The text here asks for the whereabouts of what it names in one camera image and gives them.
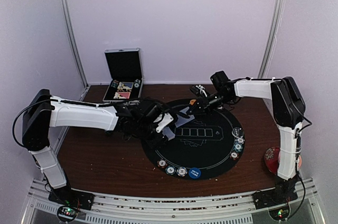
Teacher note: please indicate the left metal frame post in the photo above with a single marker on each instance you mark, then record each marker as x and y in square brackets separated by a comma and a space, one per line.
[72, 42]

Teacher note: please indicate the blue small blind button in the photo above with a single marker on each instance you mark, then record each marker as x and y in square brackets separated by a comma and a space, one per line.
[194, 173]

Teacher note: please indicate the grey playing card deck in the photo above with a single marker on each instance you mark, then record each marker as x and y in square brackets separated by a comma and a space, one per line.
[169, 130]

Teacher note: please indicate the red card deck in case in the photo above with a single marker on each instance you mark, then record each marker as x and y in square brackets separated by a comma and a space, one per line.
[122, 95]

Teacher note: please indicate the green blue 50 chip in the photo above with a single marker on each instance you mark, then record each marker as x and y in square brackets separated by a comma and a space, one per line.
[238, 147]
[170, 170]

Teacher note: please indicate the blue white 10 chip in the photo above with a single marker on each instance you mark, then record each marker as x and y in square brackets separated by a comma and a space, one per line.
[181, 172]
[239, 140]

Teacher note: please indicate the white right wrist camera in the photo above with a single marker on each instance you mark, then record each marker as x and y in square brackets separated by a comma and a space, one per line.
[199, 90]

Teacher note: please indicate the green chip stack in case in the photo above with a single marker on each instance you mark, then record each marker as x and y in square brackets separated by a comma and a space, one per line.
[137, 83]

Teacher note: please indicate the round black poker mat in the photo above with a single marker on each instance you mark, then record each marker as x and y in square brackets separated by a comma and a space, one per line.
[206, 143]

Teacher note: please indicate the metal frame post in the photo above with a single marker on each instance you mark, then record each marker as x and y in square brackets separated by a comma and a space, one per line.
[272, 38]
[72, 42]

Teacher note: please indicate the blue card deck in case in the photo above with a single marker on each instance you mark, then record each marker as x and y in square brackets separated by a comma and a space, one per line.
[125, 85]

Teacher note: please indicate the front aluminium rail base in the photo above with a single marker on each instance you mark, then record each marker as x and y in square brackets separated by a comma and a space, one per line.
[231, 208]

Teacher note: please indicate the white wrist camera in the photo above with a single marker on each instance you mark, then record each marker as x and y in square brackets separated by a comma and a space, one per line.
[162, 121]
[199, 90]

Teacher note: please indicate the red floral plate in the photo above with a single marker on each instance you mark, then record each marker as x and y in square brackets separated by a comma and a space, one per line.
[271, 159]

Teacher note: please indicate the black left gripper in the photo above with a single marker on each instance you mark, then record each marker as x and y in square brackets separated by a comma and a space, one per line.
[156, 143]

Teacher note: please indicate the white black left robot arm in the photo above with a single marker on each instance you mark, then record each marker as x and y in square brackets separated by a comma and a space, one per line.
[142, 118]

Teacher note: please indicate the right metal frame post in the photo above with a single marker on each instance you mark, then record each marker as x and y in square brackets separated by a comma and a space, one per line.
[272, 38]

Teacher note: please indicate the aluminium poker case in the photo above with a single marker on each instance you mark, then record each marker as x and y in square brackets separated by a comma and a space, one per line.
[124, 65]

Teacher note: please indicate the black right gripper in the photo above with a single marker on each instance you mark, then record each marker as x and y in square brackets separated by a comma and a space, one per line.
[204, 105]

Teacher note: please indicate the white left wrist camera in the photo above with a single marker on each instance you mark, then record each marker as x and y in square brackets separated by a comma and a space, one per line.
[162, 121]

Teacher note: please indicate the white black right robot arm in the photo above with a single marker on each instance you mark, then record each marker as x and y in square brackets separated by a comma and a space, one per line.
[288, 110]

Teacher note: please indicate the black white dealer button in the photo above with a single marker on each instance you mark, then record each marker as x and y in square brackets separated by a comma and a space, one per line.
[238, 132]

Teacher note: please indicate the brown 100 chip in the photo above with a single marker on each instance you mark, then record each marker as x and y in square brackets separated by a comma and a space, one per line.
[162, 164]
[234, 155]

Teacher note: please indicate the mixed chip stack in case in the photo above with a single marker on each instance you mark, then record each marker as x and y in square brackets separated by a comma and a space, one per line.
[114, 84]

